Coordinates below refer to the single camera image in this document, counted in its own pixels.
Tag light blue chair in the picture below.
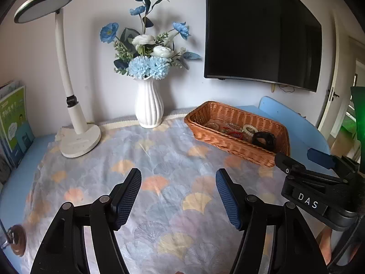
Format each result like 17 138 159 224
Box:
258 96 330 160

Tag brown round wooden object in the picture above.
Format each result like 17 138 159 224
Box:
6 225 27 257

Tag green book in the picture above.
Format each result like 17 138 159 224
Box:
0 87 35 167

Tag white door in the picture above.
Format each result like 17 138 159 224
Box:
318 6 365 160

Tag white ribbed vase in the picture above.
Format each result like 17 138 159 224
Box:
135 76 165 129

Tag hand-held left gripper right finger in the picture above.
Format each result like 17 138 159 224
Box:
215 168 333 274

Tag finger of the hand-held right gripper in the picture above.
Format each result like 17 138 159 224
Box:
274 152 343 183
307 148 337 171

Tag fan-patterned tablecloth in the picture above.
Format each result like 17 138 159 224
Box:
24 117 288 274

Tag black wall television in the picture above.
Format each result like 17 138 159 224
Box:
203 0 323 92

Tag black hair claw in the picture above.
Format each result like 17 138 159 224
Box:
252 131 276 151

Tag white desk lamp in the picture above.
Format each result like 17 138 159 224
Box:
14 0 102 158

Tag blue and white flowers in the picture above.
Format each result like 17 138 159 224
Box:
99 0 202 80

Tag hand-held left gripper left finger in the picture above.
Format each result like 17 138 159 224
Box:
30 168 142 274

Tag brown wicker basket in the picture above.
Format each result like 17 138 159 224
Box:
184 101 291 168

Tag person's leg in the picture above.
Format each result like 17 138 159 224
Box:
318 227 333 264

